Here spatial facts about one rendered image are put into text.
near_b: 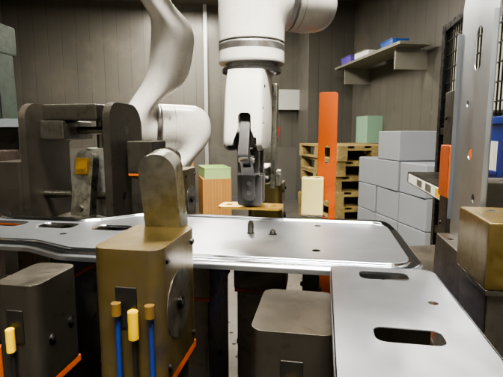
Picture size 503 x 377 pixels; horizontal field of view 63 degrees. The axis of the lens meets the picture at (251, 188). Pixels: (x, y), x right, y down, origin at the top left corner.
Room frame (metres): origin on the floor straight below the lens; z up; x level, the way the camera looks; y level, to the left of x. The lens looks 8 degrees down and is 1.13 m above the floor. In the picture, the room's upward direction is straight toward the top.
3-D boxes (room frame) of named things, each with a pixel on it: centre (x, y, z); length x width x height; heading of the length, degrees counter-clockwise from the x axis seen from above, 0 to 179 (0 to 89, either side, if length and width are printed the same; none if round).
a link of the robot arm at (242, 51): (0.55, 0.00, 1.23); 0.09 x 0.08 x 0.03; 170
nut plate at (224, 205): (0.55, 0.00, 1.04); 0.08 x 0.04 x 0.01; 80
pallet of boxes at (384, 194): (3.69, -1.57, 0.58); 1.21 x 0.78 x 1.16; 10
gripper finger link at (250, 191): (0.52, 0.00, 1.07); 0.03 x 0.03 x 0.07; 80
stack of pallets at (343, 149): (5.15, -1.23, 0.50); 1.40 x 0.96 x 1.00; 10
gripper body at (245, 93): (0.55, 0.00, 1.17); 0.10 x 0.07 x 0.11; 170
